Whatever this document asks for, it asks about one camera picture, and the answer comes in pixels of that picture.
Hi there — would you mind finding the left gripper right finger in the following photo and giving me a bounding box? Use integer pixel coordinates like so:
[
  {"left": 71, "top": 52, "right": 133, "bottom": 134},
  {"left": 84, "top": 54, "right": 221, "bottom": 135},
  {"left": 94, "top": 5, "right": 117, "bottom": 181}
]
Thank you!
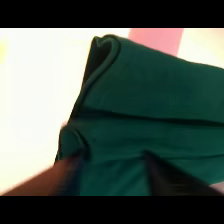
[{"left": 142, "top": 151, "right": 224, "bottom": 197}]

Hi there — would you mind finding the green T-shirt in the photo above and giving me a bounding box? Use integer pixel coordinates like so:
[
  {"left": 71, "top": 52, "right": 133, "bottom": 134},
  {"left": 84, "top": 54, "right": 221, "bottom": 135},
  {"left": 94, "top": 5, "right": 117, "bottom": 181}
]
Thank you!
[{"left": 54, "top": 34, "right": 224, "bottom": 197}]

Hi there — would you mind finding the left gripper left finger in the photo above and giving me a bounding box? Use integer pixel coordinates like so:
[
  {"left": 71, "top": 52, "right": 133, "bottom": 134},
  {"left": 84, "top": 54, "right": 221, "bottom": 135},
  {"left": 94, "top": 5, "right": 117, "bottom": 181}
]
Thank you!
[{"left": 1, "top": 153, "right": 86, "bottom": 197}]

